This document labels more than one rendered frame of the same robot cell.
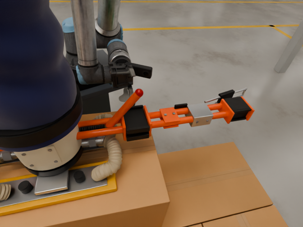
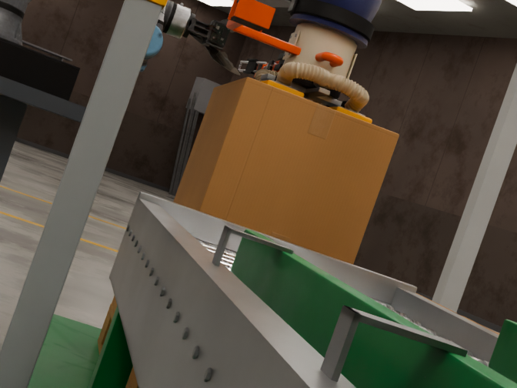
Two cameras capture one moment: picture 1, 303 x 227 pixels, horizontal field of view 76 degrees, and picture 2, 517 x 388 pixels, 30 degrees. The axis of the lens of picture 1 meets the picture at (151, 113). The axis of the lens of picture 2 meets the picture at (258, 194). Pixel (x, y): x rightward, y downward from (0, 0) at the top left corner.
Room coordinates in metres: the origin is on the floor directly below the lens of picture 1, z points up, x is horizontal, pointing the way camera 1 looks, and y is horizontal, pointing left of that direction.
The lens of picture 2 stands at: (0.14, 2.86, 0.70)
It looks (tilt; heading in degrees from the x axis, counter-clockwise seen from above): 0 degrees down; 275
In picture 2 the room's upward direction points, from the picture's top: 20 degrees clockwise
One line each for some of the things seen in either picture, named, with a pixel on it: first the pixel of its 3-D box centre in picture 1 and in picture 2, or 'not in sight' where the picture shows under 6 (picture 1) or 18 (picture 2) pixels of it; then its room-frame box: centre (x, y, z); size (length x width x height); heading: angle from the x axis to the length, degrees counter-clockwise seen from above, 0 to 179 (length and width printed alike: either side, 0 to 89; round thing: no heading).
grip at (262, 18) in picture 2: not in sight; (251, 14); (0.48, 0.65, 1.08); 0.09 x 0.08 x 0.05; 18
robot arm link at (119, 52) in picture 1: (120, 61); (180, 20); (0.74, 0.15, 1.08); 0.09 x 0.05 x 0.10; 108
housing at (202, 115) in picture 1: (198, 114); not in sight; (0.46, -0.16, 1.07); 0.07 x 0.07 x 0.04; 18
